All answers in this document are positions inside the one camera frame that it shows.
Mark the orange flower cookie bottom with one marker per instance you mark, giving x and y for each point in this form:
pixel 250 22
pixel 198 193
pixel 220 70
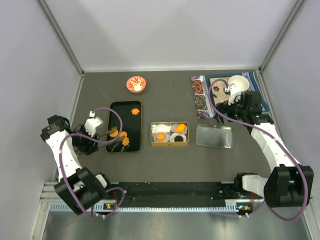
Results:
pixel 125 141

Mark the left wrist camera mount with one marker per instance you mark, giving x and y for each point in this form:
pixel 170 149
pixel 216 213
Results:
pixel 92 123

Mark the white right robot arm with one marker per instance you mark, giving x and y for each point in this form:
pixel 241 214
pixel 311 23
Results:
pixel 289 183

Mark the white paper cup top-right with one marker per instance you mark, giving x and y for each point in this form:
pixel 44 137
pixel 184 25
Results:
pixel 172 129

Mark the white paper cup top-left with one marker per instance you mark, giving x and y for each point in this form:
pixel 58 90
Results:
pixel 160 128

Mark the black rectangular tray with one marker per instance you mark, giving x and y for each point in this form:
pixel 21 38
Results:
pixel 131 124

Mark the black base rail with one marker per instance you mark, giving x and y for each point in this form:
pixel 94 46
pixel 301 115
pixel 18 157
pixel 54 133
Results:
pixel 179 194

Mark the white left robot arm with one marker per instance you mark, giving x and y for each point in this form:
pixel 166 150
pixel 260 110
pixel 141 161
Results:
pixel 77 186

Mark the black round cookie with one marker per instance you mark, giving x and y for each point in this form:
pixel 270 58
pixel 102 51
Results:
pixel 178 138

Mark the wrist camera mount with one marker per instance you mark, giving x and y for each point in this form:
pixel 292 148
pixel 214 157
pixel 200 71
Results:
pixel 92 123
pixel 235 93

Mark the orange star flower cookie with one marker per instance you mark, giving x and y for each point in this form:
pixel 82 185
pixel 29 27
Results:
pixel 161 137

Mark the orange figure cookie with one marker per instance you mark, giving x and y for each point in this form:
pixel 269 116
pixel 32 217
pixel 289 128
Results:
pixel 123 134

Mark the patterned cloth mat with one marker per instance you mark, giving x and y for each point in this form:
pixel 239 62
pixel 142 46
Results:
pixel 202 91

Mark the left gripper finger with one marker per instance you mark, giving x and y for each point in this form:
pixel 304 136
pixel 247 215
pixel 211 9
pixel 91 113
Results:
pixel 107 132
pixel 115 141

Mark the wooden puzzle board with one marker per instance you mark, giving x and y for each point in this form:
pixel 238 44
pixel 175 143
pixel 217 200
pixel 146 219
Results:
pixel 218 90

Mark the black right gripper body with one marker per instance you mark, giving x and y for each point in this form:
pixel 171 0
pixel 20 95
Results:
pixel 233 111

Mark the white bowl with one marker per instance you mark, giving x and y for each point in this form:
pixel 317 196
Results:
pixel 239 79

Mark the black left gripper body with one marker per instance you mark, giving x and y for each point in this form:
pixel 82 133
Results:
pixel 83 144

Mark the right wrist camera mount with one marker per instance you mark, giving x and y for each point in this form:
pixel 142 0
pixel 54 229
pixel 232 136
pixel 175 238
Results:
pixel 235 93

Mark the silver tin lid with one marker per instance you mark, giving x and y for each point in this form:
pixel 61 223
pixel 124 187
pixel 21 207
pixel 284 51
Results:
pixel 214 136

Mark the yellow cookie tin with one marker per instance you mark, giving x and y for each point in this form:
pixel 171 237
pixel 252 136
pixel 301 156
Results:
pixel 169 144

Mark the red patterned small bowl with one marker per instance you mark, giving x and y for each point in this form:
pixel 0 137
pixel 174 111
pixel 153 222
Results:
pixel 136 84

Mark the orange flower cookie top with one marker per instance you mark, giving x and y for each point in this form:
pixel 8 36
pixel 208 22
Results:
pixel 135 111

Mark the orange round cookie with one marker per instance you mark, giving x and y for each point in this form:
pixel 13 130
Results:
pixel 113 133

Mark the orange fish cookie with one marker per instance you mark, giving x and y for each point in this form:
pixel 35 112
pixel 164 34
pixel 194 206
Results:
pixel 180 128

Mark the white paper cup bottom-right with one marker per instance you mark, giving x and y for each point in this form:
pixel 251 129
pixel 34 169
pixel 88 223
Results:
pixel 179 134

